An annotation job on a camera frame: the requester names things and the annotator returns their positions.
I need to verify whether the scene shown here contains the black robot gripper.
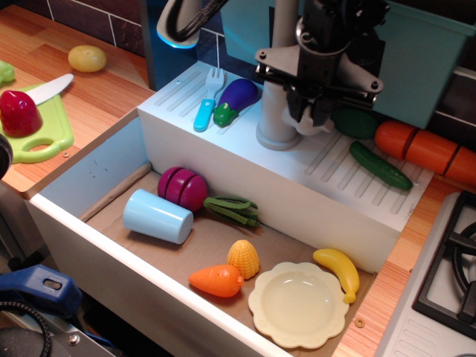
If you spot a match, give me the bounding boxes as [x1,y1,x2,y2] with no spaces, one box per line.
[255,18,384,127]

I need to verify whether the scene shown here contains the grey toy faucet with lever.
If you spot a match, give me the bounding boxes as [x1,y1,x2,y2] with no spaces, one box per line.
[256,1,335,151]

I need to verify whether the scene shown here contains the dark green toy avocado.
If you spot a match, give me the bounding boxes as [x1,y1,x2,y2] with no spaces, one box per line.
[330,108,379,139]

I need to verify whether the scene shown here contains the purple toy eggplant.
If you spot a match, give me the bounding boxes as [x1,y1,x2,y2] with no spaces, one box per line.
[213,79,260,128]

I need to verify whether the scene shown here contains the green toy cucumber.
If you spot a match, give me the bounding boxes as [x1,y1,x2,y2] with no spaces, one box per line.
[350,141,413,191]

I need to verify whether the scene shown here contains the green felt beans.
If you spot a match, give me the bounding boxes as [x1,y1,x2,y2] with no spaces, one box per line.
[203,196,260,228]

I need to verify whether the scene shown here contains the orange sliced wooden carrot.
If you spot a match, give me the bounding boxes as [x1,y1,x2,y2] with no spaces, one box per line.
[374,120,476,187]

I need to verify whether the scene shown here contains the light blue storage bin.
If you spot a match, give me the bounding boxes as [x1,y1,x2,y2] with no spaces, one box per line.
[220,1,475,128]

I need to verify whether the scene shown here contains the purple sliced toy beet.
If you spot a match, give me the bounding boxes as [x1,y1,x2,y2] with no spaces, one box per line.
[157,167,208,213]

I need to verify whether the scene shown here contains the white hanging lamp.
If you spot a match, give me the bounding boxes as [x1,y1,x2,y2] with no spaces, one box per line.
[156,0,202,49]

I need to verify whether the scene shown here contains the yellow toy corn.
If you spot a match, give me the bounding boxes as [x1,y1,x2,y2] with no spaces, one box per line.
[226,239,260,280]

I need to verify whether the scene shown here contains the yellow toy banana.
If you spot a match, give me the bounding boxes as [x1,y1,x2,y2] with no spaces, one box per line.
[312,248,361,304]

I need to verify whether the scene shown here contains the white toy sink unit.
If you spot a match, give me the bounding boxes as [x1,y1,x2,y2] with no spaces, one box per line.
[28,62,433,356]

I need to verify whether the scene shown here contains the orange plastic toy carrot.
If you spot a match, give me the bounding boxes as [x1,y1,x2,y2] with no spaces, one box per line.
[188,264,245,298]

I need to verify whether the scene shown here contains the light blue plastic cup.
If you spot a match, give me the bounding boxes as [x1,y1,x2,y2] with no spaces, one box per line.
[123,189,193,245]

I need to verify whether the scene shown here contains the cream scalloped plate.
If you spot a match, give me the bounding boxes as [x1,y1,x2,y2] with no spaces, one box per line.
[248,262,350,350]

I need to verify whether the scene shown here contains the black stove burner grate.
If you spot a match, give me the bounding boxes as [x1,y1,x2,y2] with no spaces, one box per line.
[413,191,475,339]

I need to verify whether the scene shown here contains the yellow toy lemon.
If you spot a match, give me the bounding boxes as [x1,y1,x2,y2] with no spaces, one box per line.
[68,45,107,73]

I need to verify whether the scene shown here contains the white toy stove top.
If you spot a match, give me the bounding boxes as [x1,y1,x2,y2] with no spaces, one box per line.
[376,191,475,356]

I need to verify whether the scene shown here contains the lime green cutting board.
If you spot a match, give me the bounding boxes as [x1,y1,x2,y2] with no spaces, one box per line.
[1,94,74,164]

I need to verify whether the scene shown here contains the white toy knife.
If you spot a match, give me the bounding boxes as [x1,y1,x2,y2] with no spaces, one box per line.
[26,74,74,106]

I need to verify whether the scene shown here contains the red toy pepper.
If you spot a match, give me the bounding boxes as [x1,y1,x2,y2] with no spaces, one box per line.
[1,90,43,138]

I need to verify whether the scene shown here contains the green toy vegetable piece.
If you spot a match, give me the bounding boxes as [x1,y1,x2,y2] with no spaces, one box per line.
[0,60,16,86]

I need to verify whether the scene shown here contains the blue clamp device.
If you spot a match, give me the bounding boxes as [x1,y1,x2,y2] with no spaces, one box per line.
[1,265,83,318]

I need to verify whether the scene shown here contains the white fork blue handle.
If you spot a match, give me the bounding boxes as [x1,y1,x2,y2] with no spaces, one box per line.
[193,68,225,132]

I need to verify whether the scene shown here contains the black camera lens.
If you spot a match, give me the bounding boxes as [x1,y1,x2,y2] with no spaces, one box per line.
[0,134,13,179]

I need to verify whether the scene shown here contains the black braided cable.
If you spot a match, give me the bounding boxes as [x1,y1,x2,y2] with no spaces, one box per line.
[0,300,51,357]

